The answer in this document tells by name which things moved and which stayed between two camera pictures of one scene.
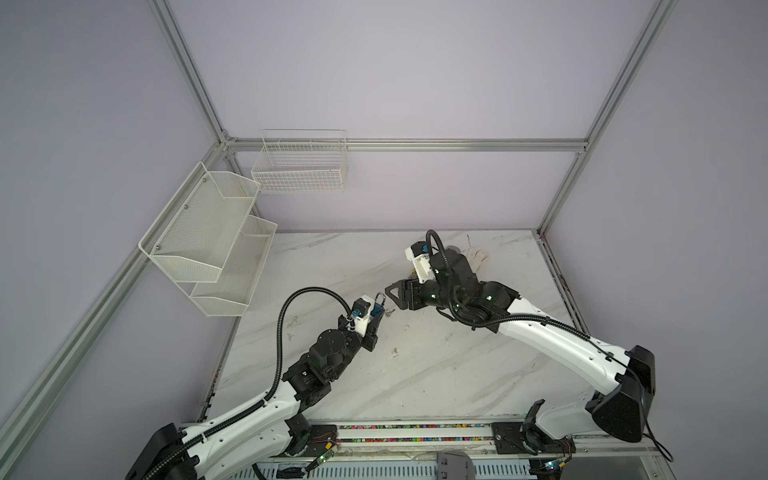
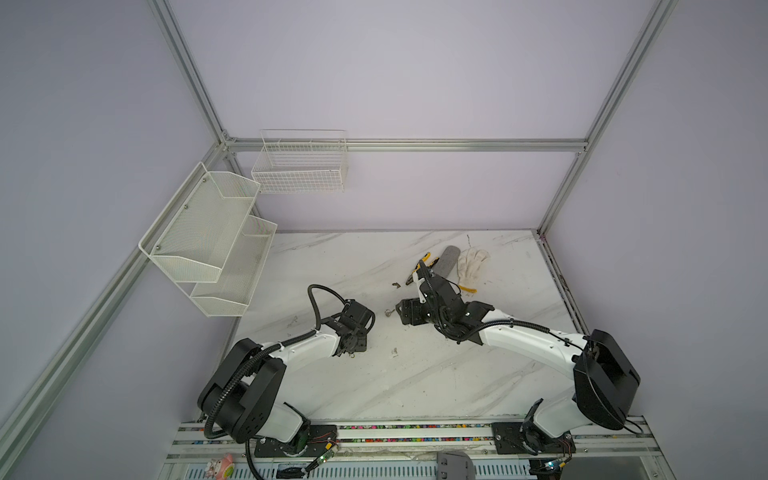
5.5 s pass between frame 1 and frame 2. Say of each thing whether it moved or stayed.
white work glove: stayed
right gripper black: moved
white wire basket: stayed
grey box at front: stayed
